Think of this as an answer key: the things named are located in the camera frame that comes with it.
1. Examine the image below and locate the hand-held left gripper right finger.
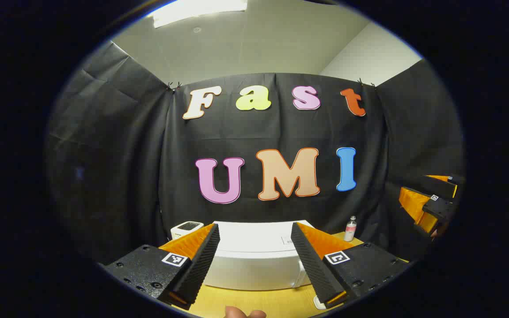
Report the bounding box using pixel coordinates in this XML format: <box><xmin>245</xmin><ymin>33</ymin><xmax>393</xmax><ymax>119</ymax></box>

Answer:
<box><xmin>290</xmin><ymin>222</ymin><xmax>410</xmax><ymax>310</ymax></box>

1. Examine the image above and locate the ceiling light panel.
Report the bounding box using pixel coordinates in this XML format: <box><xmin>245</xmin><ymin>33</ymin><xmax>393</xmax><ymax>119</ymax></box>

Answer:
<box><xmin>152</xmin><ymin>0</ymin><xmax>248</xmax><ymax>28</ymax></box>

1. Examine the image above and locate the small clear bottle pink label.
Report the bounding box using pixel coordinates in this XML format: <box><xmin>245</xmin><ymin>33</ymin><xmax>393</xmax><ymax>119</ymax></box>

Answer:
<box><xmin>344</xmin><ymin>216</ymin><xmax>357</xmax><ymax>242</ymax></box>

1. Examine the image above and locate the white microwave oven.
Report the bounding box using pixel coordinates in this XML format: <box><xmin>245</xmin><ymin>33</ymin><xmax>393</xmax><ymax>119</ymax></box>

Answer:
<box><xmin>202</xmin><ymin>220</ymin><xmax>315</xmax><ymax>291</ymax></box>

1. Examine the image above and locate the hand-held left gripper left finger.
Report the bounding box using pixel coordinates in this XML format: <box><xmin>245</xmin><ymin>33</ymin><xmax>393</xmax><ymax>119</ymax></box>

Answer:
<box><xmin>99</xmin><ymin>223</ymin><xmax>220</xmax><ymax>310</ymax></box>

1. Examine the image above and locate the small white device dark screen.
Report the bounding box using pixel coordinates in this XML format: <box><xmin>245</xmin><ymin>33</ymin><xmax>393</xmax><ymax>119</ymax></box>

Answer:
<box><xmin>171</xmin><ymin>221</ymin><xmax>204</xmax><ymax>240</ymax></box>

